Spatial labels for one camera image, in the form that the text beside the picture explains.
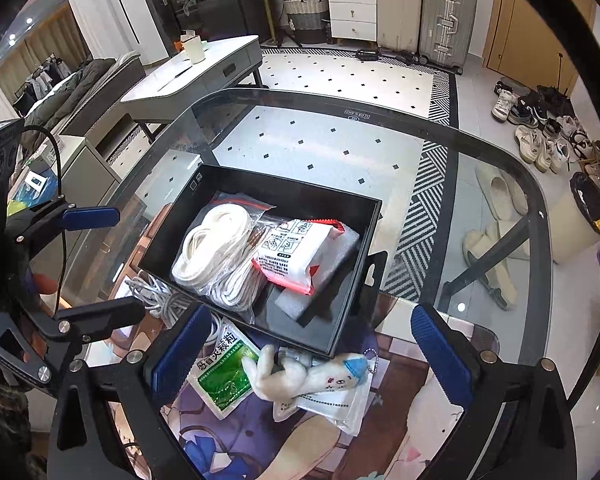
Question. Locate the person's left forearm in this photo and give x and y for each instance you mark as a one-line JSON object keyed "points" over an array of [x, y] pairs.
{"points": [[0, 425]]}

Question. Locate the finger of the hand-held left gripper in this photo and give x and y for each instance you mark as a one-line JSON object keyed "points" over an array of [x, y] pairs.
{"points": [[92, 218], [100, 315]]}

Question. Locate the silver suitcase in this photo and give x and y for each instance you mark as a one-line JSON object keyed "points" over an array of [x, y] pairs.
{"points": [[447, 20]]}

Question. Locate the person's left hand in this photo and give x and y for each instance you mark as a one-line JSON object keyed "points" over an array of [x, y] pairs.
{"points": [[45, 282]]}

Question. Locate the cream bin with black liner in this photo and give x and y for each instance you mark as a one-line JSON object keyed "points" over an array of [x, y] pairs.
{"points": [[575, 230]]}

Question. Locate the pile of loose shoes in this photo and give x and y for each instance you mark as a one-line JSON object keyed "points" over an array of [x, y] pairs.
{"points": [[530, 135]]}

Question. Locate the sofa with dark clothes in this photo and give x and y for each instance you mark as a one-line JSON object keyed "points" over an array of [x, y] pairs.
{"points": [[80, 90]]}

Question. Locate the printed cartoon table mat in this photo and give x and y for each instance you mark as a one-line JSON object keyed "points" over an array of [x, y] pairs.
{"points": [[260, 450]]}

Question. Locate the clear plastic packet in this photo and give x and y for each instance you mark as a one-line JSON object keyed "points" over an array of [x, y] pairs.
{"points": [[340, 410]]}

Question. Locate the cream slipper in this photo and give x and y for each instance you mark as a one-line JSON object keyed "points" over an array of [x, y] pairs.
{"points": [[490, 242], [492, 192], [502, 285], [516, 192]]}

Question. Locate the black cardboard box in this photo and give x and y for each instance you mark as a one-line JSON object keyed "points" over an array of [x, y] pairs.
{"points": [[330, 315]]}

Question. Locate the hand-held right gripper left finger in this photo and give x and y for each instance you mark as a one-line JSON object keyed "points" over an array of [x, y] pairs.
{"points": [[180, 355]]}

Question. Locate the red and white packet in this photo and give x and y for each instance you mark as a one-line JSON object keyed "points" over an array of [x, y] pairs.
{"points": [[290, 255]]}

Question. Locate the grey side cabinet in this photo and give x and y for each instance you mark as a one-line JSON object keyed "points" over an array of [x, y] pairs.
{"points": [[87, 170]]}

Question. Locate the white cup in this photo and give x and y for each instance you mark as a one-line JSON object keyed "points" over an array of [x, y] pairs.
{"points": [[195, 52]]}

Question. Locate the white foam block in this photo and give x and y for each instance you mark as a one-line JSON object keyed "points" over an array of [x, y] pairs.
{"points": [[290, 302]]}

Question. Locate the wicker basket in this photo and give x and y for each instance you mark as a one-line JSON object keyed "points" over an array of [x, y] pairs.
{"points": [[305, 15]]}

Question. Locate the tan wooden door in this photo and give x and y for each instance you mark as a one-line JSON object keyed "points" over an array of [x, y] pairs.
{"points": [[530, 35]]}

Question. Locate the diamond pattern rug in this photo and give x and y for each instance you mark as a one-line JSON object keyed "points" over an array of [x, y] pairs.
{"points": [[430, 200]]}

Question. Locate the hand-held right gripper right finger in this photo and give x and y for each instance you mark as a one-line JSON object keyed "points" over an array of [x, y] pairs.
{"points": [[442, 360]]}

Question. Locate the black cardboard divider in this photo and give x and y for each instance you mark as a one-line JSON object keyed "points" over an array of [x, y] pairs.
{"points": [[380, 260]]}

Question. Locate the green and white sachet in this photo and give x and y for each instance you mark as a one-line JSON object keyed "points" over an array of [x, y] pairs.
{"points": [[225, 380]]}

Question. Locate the cream suitcase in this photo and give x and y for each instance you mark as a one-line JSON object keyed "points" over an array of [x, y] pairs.
{"points": [[397, 10]]}

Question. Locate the slim dark pen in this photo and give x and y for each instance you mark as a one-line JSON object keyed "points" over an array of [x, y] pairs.
{"points": [[175, 77]]}

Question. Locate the hanging clothes rack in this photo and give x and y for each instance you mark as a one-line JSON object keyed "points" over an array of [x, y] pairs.
{"points": [[40, 85]]}

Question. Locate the grey white coffee table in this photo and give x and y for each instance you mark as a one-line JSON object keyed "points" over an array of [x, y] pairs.
{"points": [[205, 70]]}

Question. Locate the white dressing desk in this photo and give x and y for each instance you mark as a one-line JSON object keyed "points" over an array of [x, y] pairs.
{"points": [[352, 5]]}

